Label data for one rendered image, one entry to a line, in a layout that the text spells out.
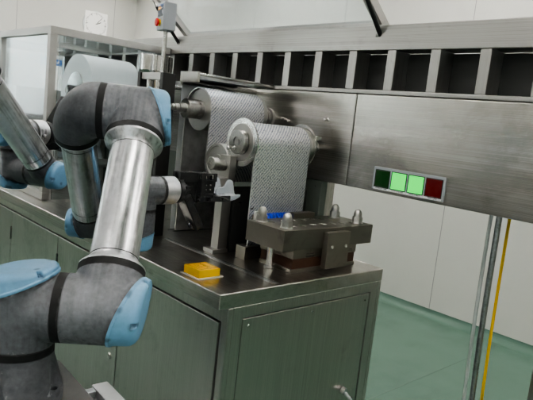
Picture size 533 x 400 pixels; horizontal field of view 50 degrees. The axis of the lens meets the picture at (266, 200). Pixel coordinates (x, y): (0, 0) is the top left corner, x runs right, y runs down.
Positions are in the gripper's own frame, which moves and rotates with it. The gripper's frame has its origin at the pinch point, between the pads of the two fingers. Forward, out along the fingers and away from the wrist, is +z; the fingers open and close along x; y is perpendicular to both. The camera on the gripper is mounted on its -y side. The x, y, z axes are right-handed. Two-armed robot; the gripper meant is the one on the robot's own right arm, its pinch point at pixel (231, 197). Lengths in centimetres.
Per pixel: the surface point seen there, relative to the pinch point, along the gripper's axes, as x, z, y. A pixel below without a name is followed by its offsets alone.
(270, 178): 0.2, 15.2, 5.7
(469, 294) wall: 57, 273, -82
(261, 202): 0.3, 12.3, -2.0
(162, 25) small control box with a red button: 58, 8, 55
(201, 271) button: -12.5, -18.2, -17.5
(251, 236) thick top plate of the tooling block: -5.6, 4.0, -11.0
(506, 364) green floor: 11, 240, -109
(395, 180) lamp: -28.5, 39.8, 8.8
